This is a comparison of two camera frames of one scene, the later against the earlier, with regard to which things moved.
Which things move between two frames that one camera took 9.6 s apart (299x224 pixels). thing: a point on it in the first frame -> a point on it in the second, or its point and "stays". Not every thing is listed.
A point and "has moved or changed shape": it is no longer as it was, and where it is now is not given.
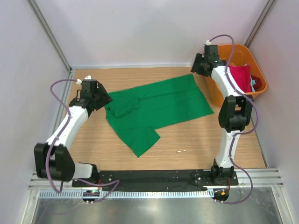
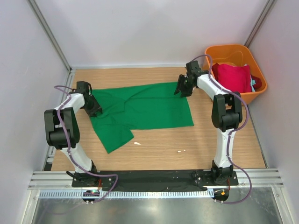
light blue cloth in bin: [252, 82] stays
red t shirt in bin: [241, 74] stays
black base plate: [188, 178] stays
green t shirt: [134, 113] has moved or changed shape
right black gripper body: [197, 66] -> [186, 80]
